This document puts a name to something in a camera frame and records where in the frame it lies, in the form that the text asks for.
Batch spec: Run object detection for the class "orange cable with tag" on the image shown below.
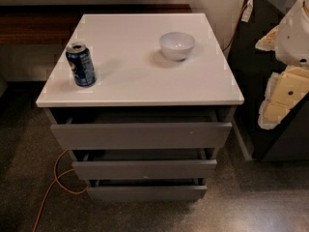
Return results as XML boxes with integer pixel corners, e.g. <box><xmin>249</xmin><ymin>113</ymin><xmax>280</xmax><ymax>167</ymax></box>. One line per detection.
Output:
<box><xmin>221</xmin><ymin>0</ymin><xmax>309</xmax><ymax>53</ymax></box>

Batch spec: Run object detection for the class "grey drawer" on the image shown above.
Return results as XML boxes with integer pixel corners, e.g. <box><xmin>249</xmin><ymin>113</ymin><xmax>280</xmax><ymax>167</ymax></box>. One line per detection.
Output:
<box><xmin>72</xmin><ymin>149</ymin><xmax>217</xmax><ymax>180</ymax></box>
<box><xmin>51</xmin><ymin>121</ymin><xmax>232</xmax><ymax>150</ymax></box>
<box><xmin>87</xmin><ymin>178</ymin><xmax>207</xmax><ymax>202</ymax></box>

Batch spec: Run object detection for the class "grey middle drawer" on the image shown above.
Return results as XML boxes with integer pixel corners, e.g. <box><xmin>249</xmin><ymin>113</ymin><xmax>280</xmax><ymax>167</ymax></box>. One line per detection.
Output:
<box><xmin>72</xmin><ymin>149</ymin><xmax>217</xmax><ymax>180</ymax></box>

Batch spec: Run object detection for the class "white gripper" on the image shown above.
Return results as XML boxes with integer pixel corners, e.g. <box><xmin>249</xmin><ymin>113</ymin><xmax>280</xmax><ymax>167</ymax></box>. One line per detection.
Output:
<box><xmin>255</xmin><ymin>0</ymin><xmax>309</xmax><ymax>130</ymax></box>

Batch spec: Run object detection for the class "grey bottom drawer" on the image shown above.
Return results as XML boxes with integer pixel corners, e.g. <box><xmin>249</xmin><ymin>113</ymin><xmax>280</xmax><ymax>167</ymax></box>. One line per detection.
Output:
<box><xmin>87</xmin><ymin>178</ymin><xmax>207</xmax><ymax>202</ymax></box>

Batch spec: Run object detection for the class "orange floor cable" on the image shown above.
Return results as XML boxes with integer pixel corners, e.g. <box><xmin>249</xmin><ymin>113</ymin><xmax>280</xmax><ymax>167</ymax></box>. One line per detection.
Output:
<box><xmin>31</xmin><ymin>149</ymin><xmax>89</xmax><ymax>232</ymax></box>

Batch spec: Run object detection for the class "dark wooden bench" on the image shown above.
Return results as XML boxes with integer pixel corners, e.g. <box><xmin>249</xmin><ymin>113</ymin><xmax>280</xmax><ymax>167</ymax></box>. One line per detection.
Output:
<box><xmin>0</xmin><ymin>4</ymin><xmax>192</xmax><ymax>45</ymax></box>

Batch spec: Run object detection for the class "white bowl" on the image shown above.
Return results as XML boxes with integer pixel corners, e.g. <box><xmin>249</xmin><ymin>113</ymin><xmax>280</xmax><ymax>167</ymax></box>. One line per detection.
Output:
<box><xmin>159</xmin><ymin>32</ymin><xmax>195</xmax><ymax>61</ymax></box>

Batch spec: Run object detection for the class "white top drawer cabinet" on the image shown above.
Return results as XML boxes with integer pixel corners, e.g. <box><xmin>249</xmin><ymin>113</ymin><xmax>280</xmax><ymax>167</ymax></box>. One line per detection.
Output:
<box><xmin>35</xmin><ymin>13</ymin><xmax>245</xmax><ymax>161</ymax></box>

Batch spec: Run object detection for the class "blue pepsi can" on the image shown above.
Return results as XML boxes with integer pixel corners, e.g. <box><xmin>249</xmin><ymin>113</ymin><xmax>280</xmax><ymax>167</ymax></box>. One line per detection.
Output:
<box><xmin>66</xmin><ymin>43</ymin><xmax>97</xmax><ymax>87</ymax></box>

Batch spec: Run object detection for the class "black cabinet on right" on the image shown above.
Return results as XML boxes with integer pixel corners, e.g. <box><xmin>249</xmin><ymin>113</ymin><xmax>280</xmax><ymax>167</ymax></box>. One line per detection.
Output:
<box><xmin>227</xmin><ymin>0</ymin><xmax>309</xmax><ymax>162</ymax></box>

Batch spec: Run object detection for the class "grey top drawer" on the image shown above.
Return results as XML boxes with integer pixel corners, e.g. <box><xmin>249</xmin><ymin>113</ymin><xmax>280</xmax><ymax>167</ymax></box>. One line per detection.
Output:
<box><xmin>51</xmin><ymin>121</ymin><xmax>232</xmax><ymax>150</ymax></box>

